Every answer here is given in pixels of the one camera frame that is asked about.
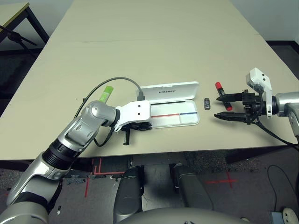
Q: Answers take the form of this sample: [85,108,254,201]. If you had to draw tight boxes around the thin black floor cable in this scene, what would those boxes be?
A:
[267,164,295,210]

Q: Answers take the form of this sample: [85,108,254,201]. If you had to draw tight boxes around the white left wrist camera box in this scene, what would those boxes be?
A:
[114,100,151,133]

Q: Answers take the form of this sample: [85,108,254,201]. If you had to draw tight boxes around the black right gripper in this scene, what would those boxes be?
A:
[214,91,267,126]

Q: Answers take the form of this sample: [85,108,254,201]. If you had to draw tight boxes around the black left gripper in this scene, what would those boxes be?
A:
[121,120,153,146]

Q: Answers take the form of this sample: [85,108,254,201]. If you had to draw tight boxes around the green highlighter pen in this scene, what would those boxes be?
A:
[99,85,114,103]

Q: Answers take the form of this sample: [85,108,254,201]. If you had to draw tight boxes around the dark grey left robot leg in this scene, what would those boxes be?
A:
[113,165,144,222]

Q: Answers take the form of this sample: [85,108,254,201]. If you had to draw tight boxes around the black marker with red cap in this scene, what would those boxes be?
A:
[214,82,233,111]

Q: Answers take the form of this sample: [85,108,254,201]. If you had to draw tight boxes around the white plastic pencil case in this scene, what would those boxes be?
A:
[135,81,201,129]

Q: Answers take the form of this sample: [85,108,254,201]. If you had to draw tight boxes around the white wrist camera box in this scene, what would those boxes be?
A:
[244,67,278,119]
[114,100,151,133]

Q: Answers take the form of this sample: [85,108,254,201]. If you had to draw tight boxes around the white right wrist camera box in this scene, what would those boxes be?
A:
[244,67,278,119]

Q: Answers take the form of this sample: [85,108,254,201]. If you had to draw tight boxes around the grey robot torso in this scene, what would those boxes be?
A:
[121,207,248,224]

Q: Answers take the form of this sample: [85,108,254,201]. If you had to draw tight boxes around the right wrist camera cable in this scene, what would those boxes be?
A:
[247,116,299,147]

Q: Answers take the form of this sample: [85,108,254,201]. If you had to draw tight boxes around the dark grey robot leg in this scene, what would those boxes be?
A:
[171,163,214,212]
[113,165,144,222]

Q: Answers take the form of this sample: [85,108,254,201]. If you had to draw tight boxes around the black framed side table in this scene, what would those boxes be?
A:
[0,1,50,51]

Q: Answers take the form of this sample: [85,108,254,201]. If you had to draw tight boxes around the blue grey box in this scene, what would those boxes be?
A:
[268,211,285,224]

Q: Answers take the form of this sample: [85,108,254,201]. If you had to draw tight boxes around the dark grey right robot leg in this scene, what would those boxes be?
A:
[171,163,214,212]

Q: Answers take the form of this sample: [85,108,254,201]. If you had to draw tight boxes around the black tripod stand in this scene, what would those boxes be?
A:
[0,24,38,56]

